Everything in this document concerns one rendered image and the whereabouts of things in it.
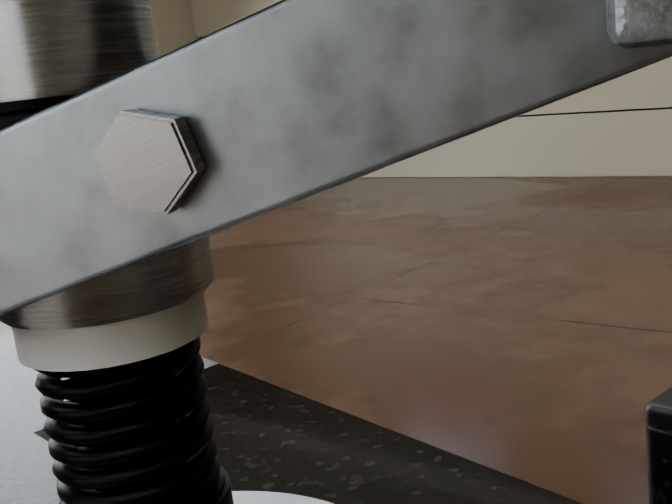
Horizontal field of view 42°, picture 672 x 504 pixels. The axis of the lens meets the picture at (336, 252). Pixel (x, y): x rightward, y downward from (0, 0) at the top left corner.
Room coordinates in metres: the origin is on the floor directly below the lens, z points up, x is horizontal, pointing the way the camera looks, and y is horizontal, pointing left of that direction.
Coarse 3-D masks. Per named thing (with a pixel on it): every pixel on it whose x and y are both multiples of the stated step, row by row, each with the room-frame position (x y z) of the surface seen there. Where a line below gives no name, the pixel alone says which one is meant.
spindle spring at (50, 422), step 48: (48, 384) 0.29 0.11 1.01; (96, 384) 0.28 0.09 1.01; (144, 384) 0.29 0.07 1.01; (192, 384) 0.30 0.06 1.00; (48, 432) 0.30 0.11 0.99; (96, 432) 0.28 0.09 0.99; (144, 432) 0.29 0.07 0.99; (192, 432) 0.30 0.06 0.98; (96, 480) 0.28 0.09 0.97; (144, 480) 0.29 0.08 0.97; (192, 480) 0.29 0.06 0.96
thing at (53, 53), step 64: (0, 0) 0.28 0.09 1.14; (64, 0) 0.28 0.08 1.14; (128, 0) 0.30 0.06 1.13; (0, 64) 0.28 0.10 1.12; (64, 64) 0.28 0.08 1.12; (128, 64) 0.29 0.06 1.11; (0, 128) 0.27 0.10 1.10; (192, 256) 0.30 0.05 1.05; (0, 320) 0.29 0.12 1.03; (64, 320) 0.27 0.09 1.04
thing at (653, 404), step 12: (660, 396) 0.82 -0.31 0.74; (648, 408) 0.80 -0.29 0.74; (660, 408) 0.80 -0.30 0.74; (648, 420) 0.80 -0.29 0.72; (660, 420) 0.79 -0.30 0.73; (648, 432) 0.80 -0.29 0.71; (660, 432) 0.79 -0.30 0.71; (648, 444) 0.81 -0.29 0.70; (660, 444) 0.79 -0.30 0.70; (648, 456) 0.81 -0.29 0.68; (660, 456) 0.79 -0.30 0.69; (648, 468) 0.81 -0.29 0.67; (660, 468) 0.79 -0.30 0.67; (648, 480) 0.81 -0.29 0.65; (660, 480) 0.79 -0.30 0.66; (648, 492) 0.81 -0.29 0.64; (660, 492) 0.79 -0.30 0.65
